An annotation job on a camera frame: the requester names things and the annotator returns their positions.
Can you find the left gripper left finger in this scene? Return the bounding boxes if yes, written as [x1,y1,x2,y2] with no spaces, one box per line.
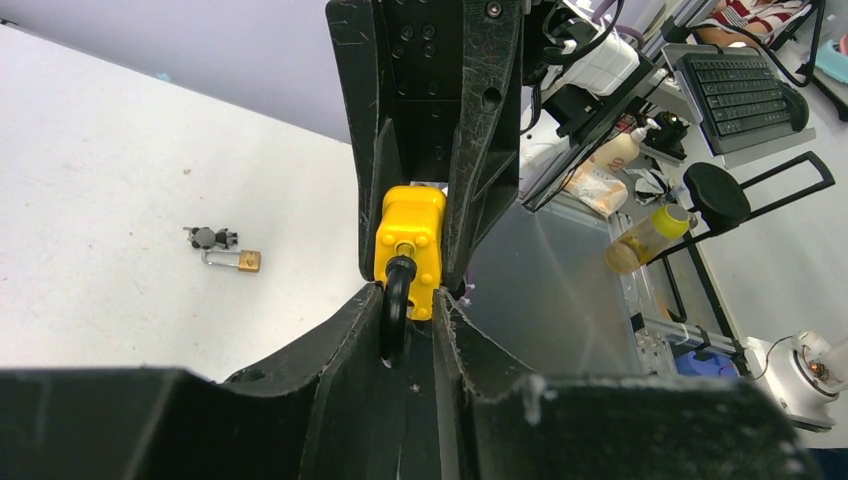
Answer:
[1,284,398,479]

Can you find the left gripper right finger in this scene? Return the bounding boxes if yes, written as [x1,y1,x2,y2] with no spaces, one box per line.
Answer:
[432,289,821,479]

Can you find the yellow cap bottle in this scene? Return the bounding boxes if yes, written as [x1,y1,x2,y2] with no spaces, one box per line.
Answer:
[604,204,692,275]

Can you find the black keyboard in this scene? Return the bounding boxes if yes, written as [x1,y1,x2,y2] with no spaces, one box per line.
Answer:
[662,44,816,170]

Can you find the black round stool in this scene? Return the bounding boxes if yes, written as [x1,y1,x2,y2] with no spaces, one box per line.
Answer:
[678,151,847,338]

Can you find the person in striped shirt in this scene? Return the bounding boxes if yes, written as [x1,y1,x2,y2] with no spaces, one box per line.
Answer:
[694,0,811,48]

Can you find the small brass padlock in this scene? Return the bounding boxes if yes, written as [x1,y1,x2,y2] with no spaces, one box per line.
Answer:
[200,249,262,273]

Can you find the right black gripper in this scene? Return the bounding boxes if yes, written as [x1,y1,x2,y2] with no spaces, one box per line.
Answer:
[325,1,524,291]

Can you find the white lotion pump bottle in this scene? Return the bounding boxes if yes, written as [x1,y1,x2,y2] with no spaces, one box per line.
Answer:
[589,119,660,174]

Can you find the yellow padlock with keys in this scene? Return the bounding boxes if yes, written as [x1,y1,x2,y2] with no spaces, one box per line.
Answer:
[374,186,447,368]

